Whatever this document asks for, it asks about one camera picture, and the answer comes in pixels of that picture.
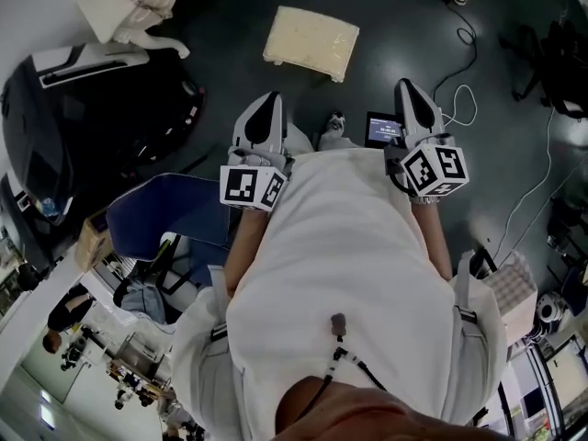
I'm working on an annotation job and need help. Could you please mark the black floor cable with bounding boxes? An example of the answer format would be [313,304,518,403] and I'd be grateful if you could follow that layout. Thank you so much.
[431,0,479,105]

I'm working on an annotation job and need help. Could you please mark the blue padded chair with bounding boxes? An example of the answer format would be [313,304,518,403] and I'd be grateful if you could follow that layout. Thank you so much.
[106,171,233,314]

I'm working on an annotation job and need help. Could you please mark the person's right forearm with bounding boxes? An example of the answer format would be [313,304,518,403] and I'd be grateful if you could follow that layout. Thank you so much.
[410,200,454,282]

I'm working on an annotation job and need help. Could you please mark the person's left forearm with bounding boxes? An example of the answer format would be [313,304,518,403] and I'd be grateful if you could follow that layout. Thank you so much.
[223,207,270,299]

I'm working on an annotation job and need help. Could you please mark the small black display screen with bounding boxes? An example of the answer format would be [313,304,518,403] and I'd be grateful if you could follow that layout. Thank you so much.
[365,111,401,148]

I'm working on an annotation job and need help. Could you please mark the black neck cord with pendant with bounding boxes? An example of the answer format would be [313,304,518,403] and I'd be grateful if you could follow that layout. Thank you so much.
[293,312,390,424]

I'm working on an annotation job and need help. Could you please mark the grey shoulder strap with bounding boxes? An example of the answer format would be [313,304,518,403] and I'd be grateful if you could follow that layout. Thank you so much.
[197,322,244,441]
[452,250,492,426]

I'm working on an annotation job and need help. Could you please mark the brown cardboard box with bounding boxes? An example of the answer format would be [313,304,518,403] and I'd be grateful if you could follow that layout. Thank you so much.
[74,209,116,273]

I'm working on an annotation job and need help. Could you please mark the white ornate furniture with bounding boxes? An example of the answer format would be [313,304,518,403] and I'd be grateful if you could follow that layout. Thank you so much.
[75,0,208,62]

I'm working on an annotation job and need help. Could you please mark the white round device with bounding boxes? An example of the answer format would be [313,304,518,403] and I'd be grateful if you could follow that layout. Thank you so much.
[535,291,573,334]

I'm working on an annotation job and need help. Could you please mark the beige patterned lanyard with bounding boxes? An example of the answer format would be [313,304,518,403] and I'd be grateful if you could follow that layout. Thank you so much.
[130,0,175,18]

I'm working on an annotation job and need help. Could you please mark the blue denim garment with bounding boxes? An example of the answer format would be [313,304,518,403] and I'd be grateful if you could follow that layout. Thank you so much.
[114,277,166,325]

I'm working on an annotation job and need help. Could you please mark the white office desk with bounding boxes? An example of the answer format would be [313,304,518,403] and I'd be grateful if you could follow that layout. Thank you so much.
[0,245,139,334]

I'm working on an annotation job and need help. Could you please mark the person's light grey trousers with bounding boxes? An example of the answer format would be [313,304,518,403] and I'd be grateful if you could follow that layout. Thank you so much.
[282,124,368,156]

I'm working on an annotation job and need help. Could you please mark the black equipment stand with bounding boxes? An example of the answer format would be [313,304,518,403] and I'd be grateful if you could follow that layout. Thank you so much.
[546,195,588,284]

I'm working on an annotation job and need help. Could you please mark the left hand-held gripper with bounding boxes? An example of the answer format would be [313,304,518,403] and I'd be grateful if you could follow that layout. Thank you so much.
[219,91,295,212]

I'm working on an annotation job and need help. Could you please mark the person's face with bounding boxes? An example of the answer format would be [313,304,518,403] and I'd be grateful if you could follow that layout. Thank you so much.
[275,377,529,441]

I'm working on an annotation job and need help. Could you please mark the person's right patterned sneaker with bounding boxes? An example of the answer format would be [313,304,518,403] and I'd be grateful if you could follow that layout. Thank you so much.
[324,110,346,137]

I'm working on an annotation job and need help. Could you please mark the long white floor cable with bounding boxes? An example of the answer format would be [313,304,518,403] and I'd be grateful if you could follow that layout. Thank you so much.
[493,107,588,256]

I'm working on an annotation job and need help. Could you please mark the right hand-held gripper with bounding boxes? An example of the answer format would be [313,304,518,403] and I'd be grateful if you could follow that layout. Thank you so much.
[383,79,470,199]

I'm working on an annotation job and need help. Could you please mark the person's white t-shirt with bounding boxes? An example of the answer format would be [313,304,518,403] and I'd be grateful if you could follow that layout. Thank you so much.
[170,147,509,441]

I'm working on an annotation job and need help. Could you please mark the white looped cable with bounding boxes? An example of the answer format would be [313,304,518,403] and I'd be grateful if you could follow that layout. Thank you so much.
[442,84,477,129]

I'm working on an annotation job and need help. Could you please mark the beige checkered box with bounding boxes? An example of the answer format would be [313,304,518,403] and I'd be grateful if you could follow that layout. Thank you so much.
[484,251,538,334]

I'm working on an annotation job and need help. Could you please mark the cream upholstered footstool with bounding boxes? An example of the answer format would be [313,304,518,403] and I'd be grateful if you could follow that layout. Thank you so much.
[262,6,361,84]

